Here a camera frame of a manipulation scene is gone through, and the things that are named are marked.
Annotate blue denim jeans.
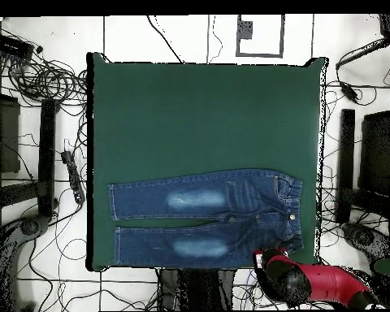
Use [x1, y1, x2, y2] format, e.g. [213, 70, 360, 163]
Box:
[107, 167, 305, 270]

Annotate black stand base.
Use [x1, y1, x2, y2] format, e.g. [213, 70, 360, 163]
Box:
[18, 215, 50, 237]
[342, 223, 390, 260]

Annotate narrow black panel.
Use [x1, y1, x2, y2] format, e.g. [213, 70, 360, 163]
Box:
[37, 97, 59, 218]
[336, 108, 358, 224]

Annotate dark green table cloth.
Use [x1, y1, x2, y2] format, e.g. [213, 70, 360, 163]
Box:
[90, 53, 327, 272]

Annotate wide black panel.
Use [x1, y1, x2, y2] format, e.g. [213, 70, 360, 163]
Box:
[357, 109, 390, 197]
[0, 92, 21, 174]

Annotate black power adapter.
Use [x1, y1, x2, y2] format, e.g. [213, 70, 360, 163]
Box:
[339, 80, 361, 104]

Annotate black power strip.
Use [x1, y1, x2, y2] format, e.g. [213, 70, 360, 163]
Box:
[60, 149, 86, 205]

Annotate black bar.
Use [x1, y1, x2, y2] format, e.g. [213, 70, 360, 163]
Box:
[335, 36, 390, 70]

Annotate black electronics box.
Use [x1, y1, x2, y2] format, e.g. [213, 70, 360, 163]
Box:
[0, 32, 36, 60]

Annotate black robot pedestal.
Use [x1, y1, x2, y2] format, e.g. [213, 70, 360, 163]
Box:
[157, 268, 236, 310]

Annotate grey square frame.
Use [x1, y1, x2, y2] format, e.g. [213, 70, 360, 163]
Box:
[236, 14, 286, 59]

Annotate tangle of black cables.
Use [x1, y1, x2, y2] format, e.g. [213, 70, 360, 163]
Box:
[8, 58, 88, 106]

